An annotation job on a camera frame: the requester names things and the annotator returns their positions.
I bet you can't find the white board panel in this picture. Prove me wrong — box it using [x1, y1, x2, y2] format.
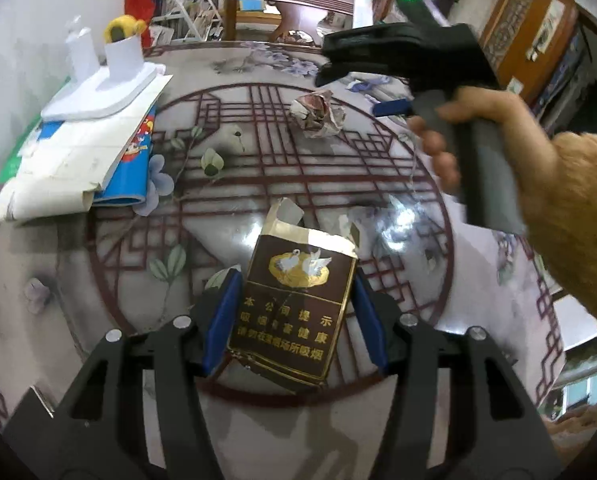
[351, 0, 379, 28]

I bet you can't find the person's right hand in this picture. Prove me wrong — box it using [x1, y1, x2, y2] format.
[407, 87, 559, 196]

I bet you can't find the person's orange fuzzy garment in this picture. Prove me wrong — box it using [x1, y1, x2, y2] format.
[541, 402, 597, 461]

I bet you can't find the person's right forearm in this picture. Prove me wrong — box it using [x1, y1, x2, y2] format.
[518, 130, 597, 331]

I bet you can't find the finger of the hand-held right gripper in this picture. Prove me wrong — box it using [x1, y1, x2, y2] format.
[314, 24, 414, 88]
[372, 99, 415, 118]

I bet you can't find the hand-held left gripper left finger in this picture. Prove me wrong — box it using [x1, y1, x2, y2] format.
[53, 266, 244, 480]

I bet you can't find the blue picture book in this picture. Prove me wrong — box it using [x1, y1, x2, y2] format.
[38, 105, 158, 207]

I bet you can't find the newspaper ball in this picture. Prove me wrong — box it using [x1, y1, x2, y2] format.
[289, 90, 347, 138]

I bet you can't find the stack of white papers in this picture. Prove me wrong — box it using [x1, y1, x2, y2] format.
[0, 75, 174, 223]

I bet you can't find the green book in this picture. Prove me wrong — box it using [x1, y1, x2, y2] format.
[0, 127, 34, 183]

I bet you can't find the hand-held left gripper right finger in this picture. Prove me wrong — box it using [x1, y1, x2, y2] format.
[352, 274, 564, 480]

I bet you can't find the wooden chair with plain back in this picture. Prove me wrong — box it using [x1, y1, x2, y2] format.
[223, 0, 356, 43]

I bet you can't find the wall scroll painting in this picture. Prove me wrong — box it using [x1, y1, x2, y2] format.
[525, 0, 566, 61]

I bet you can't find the brown cigarette box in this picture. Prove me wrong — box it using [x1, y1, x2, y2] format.
[227, 197, 361, 393]

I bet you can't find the white plastic lamp base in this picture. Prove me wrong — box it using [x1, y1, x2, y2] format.
[41, 16, 166, 122]

